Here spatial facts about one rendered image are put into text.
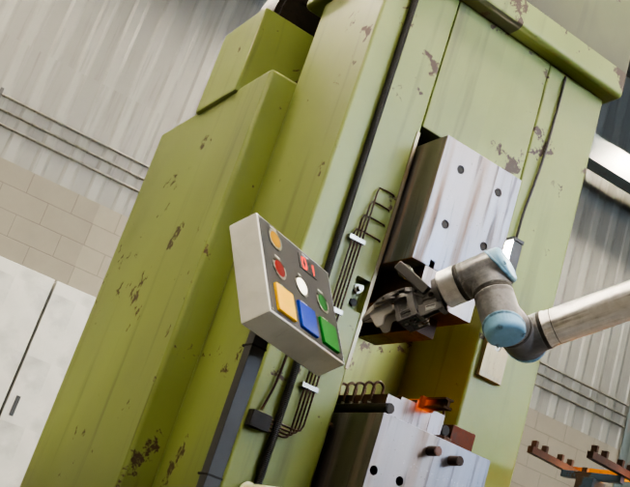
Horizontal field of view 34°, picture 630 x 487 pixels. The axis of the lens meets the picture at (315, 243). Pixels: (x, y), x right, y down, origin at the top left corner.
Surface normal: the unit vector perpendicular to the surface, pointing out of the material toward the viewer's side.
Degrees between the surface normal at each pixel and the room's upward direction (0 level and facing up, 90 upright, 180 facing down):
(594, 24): 90
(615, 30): 90
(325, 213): 90
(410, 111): 90
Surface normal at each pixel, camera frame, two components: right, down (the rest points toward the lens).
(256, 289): -0.51, -0.44
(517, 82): 0.51, -0.15
